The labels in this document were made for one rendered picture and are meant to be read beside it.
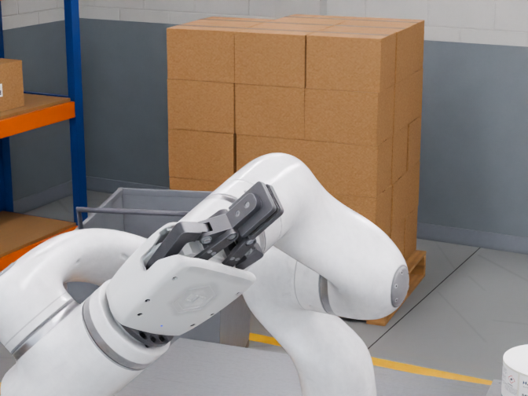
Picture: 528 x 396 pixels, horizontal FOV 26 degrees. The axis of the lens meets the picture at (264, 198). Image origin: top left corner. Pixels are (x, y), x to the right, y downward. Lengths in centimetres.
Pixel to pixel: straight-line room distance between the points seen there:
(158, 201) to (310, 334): 351
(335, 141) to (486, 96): 150
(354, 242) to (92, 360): 44
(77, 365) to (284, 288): 45
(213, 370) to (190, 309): 205
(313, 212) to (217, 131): 431
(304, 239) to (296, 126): 414
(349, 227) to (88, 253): 38
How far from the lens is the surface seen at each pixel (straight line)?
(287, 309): 146
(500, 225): 681
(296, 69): 541
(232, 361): 312
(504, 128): 668
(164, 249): 97
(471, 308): 591
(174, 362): 312
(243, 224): 97
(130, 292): 99
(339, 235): 135
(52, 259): 109
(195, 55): 561
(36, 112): 627
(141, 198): 498
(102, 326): 102
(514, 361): 269
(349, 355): 149
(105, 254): 113
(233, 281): 100
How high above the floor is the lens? 207
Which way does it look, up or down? 15 degrees down
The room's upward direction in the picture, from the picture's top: straight up
